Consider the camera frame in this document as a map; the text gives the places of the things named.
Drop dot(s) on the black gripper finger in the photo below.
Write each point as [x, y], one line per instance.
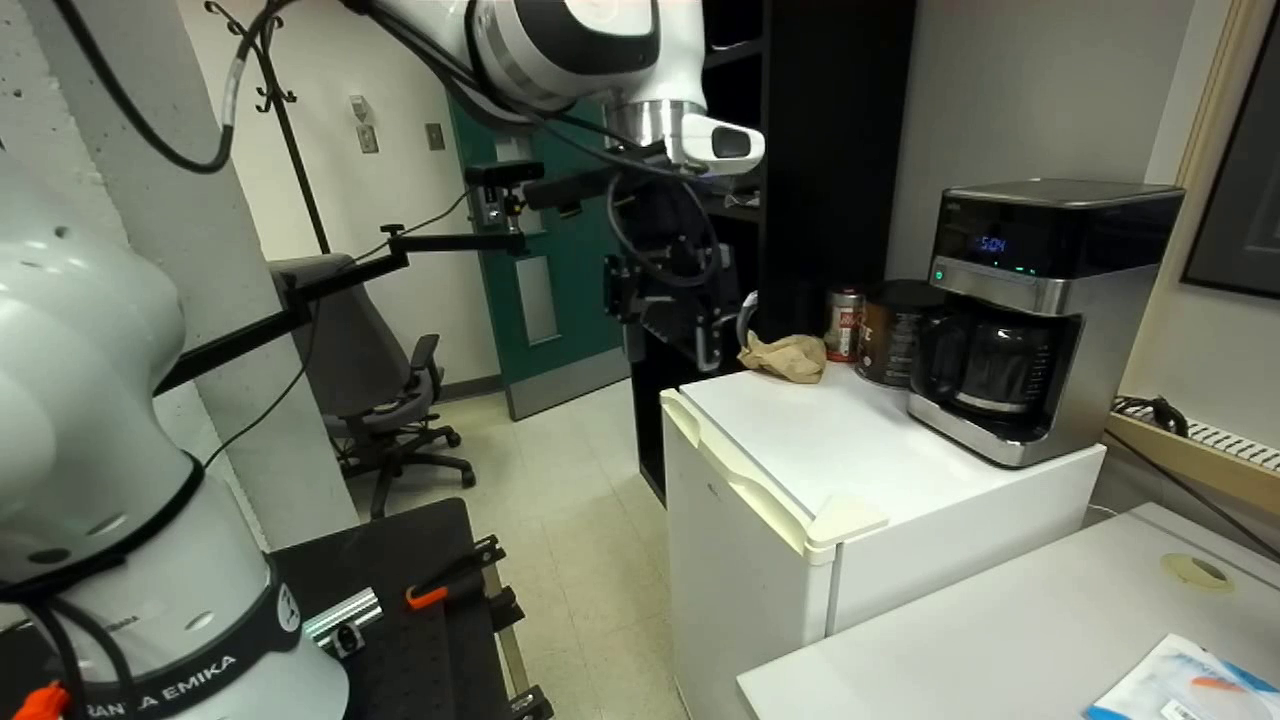
[744, 314]
[705, 340]

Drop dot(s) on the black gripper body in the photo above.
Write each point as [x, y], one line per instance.
[667, 254]

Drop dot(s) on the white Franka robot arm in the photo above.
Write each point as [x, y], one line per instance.
[94, 403]

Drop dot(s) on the black steel coffee machine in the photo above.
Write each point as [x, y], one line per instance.
[1040, 254]

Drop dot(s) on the brown bottle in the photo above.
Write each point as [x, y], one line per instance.
[846, 326]

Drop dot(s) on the green door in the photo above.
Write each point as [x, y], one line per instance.
[564, 307]

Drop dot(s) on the dark coffee jar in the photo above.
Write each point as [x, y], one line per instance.
[899, 332]

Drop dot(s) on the tall black cabinet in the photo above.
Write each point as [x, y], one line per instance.
[824, 160]

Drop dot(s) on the white mini fridge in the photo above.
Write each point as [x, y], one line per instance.
[824, 505]

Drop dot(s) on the black office chair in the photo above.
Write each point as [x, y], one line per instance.
[386, 403]

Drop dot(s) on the orange black clamp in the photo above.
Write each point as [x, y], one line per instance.
[445, 582]

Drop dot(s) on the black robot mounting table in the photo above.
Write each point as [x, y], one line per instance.
[401, 625]

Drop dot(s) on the black coat rack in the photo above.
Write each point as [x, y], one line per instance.
[273, 92]

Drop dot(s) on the dark glass window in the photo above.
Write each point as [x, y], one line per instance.
[1245, 187]

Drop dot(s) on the tape roll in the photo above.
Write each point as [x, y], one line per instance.
[1198, 574]

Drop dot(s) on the blue white paper sheet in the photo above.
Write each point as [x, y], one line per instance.
[1181, 682]

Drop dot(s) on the black camera on stand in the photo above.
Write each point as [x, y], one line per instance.
[504, 181]

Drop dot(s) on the wall light switch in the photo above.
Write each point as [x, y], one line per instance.
[367, 124]

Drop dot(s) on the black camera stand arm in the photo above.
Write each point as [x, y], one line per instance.
[333, 285]

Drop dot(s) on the white wall radiator ledge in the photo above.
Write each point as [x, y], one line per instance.
[1202, 445]

